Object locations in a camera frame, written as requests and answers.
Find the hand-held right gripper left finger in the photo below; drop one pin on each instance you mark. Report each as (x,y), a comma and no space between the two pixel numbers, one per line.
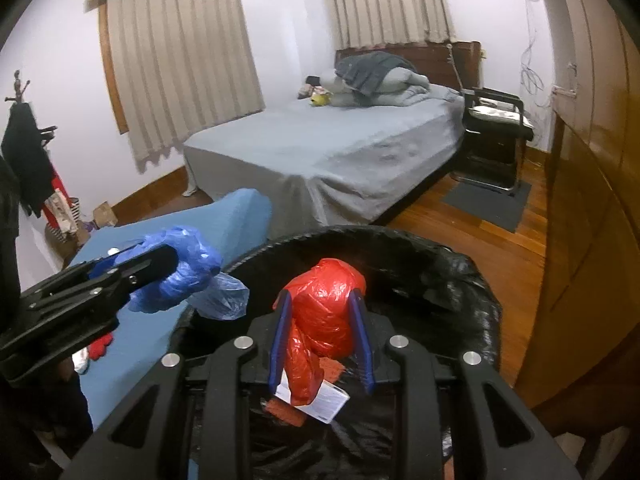
(280,335)

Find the grey floor mat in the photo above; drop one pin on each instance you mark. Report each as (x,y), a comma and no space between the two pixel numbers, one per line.
(485,205)

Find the red plastic bag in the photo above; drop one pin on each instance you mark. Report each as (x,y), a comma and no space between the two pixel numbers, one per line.
(325,300)

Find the wooden window frame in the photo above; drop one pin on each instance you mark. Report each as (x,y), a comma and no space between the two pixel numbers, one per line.
(110,75)

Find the small cardboard box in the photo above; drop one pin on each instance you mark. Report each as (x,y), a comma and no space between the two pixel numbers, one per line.
(105,216)

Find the dark grey cloth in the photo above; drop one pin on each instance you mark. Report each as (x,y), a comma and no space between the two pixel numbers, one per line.
(375,67)

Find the white slipper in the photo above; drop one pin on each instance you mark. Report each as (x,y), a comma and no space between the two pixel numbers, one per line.
(190,191)

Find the blue table cover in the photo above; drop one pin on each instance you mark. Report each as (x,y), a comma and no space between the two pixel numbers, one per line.
(215,215)

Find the pink plush toy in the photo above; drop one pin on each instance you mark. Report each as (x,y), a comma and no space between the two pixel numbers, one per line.
(305,92)

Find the thin metal rod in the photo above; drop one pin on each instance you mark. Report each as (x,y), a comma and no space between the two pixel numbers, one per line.
(456,67)

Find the red cloth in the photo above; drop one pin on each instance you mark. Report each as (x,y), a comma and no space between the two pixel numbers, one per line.
(56,185)

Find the wooden wardrobe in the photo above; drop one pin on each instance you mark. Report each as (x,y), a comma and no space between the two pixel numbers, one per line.
(585,210)

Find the yellow plush toy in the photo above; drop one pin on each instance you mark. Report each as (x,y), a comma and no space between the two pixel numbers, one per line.
(320,100)

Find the blue plastic bag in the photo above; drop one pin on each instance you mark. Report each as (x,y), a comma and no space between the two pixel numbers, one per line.
(195,260)

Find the folded grey duvet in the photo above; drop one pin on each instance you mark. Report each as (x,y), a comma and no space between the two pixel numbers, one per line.
(400,91)

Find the trash bin with black liner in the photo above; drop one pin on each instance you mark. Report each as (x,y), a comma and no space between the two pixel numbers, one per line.
(450,285)

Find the person's left forearm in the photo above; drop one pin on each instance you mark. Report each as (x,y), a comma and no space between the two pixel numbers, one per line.
(50,410)

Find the black metal chair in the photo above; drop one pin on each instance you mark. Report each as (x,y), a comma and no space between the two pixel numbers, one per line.
(500,155)

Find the narrow beige curtain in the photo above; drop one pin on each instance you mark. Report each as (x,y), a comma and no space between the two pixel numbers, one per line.
(390,0)

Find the small black item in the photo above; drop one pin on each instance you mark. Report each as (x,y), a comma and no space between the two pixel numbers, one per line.
(313,80)

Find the orange textured sponge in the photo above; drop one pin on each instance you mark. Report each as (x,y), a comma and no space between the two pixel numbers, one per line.
(287,412)

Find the wooden headboard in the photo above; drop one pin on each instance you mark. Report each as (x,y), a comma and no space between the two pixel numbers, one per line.
(440,60)

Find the striped basket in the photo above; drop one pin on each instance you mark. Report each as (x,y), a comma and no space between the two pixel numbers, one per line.
(72,230)

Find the wide beige curtain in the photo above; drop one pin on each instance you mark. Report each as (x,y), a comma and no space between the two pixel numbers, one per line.
(185,60)

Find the wooden coat rack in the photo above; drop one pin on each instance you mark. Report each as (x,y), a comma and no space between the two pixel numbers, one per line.
(17,90)

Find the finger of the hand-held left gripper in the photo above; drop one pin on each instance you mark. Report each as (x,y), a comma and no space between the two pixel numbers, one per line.
(150,267)
(112,258)

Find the white cardboard box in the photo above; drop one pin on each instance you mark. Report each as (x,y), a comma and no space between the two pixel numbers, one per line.
(330,400)

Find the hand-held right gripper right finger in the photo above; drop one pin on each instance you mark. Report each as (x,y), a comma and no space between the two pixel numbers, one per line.
(361,340)

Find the red orange glove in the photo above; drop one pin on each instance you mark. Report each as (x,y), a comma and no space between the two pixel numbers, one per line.
(100,346)

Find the bed with grey sheet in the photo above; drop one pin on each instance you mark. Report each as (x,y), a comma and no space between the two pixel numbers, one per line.
(325,155)

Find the patterned seat cushion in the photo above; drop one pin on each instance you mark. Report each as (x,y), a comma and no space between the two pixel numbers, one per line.
(495,114)

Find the black coat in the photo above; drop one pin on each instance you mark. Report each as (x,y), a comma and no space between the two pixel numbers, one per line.
(27,160)

